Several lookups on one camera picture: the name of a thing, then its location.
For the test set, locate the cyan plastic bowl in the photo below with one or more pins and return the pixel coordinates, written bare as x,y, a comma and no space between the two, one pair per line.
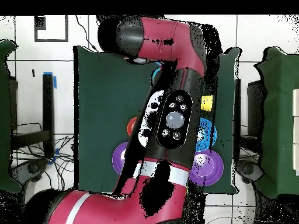
155,74

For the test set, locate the grey office chair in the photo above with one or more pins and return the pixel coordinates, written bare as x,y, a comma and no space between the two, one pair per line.
30,168
248,169

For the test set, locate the yellow plastic cup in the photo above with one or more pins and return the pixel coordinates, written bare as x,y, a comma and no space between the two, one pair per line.
207,102

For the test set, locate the black square frame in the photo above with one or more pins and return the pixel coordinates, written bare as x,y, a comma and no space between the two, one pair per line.
40,22

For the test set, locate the black cabinet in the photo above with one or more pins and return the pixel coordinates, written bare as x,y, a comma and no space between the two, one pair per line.
255,105

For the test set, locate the purple plastic bowl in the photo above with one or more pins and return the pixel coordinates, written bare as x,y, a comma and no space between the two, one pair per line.
210,168
119,158

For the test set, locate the blue tape piece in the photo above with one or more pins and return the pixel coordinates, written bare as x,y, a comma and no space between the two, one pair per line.
56,151
55,82

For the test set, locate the green covered side table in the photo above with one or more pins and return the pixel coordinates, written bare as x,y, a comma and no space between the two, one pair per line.
4,116
278,116

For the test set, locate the large blue plastic bowl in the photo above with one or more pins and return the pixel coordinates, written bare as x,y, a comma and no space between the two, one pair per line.
206,135

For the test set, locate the dark green table cloth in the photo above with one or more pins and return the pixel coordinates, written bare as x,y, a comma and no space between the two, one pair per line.
105,105

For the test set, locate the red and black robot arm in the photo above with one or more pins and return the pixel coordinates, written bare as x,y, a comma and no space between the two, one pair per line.
163,39

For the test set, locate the orange plastic bowl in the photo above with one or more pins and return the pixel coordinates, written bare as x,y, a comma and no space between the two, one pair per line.
131,127

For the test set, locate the black bench frame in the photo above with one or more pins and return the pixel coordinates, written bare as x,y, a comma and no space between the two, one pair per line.
48,105

